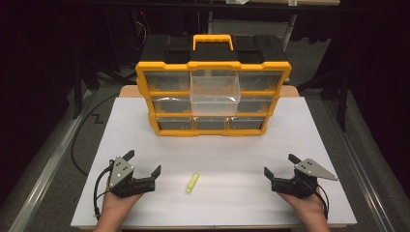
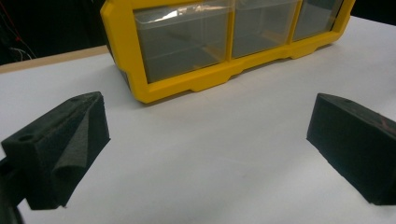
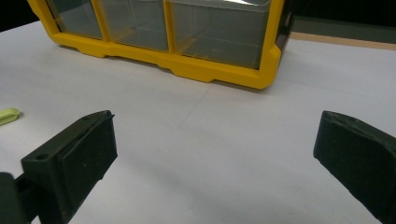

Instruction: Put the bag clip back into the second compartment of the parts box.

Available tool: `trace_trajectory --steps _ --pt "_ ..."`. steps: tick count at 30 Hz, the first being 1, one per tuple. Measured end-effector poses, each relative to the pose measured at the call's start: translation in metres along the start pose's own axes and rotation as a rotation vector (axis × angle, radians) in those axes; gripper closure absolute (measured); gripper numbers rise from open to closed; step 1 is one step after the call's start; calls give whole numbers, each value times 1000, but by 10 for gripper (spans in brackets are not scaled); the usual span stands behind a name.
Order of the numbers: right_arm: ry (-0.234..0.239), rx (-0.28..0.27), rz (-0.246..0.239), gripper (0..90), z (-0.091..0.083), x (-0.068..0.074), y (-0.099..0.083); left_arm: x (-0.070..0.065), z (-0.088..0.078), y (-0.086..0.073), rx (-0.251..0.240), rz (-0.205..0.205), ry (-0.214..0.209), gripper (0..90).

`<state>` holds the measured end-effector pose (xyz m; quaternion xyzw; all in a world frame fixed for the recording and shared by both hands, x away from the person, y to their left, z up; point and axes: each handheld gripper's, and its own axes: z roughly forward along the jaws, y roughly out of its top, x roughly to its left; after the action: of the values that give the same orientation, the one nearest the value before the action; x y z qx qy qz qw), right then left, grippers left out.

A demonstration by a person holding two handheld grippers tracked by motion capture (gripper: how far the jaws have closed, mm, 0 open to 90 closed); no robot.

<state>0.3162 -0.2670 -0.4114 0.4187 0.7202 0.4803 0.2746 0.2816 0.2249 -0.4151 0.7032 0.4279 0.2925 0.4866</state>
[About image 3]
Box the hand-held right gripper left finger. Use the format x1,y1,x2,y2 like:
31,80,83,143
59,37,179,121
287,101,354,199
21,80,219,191
21,109,119,224

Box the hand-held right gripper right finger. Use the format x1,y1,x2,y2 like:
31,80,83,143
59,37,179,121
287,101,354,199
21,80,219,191
313,110,396,224

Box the light green plastic item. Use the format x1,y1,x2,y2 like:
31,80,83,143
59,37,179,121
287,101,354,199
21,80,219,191
0,107,21,127

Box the clear plastic drawer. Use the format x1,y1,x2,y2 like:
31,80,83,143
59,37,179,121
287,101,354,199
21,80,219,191
46,0,104,40
96,0,170,53
163,0,271,70

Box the yellow drawer organizer cabinet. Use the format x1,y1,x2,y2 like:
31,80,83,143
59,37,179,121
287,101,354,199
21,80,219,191
27,0,295,91

